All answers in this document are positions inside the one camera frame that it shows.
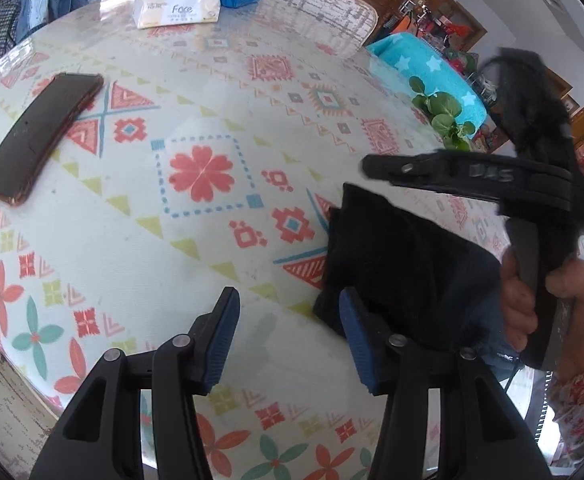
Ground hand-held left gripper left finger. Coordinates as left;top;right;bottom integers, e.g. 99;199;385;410
29;287;241;480

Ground green leafy plant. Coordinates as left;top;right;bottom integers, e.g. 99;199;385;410
410;76;473;152

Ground teal star-print blanket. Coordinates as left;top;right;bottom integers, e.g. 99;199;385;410
366;32;488;137

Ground wooden shelf with clutter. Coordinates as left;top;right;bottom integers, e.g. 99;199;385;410
386;0;489;57

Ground white tissue pack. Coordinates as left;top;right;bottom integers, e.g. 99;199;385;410
133;0;222;30

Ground blue denim jacket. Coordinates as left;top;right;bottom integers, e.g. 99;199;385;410
14;0;91;44

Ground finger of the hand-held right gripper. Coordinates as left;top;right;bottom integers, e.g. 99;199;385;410
361;152;574;202

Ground chair with patterned cushion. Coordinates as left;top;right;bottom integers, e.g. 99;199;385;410
261;0;379;59

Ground patterned tablecloth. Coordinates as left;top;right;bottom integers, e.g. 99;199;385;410
0;0;584;480

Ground person's right hand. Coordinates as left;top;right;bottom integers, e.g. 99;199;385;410
501;250;584;382

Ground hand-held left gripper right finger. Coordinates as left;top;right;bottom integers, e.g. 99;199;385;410
338;287;555;480

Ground black pants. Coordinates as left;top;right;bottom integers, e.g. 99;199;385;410
314;183;524;362

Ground dark rectangular case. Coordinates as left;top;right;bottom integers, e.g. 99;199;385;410
0;72;105;206

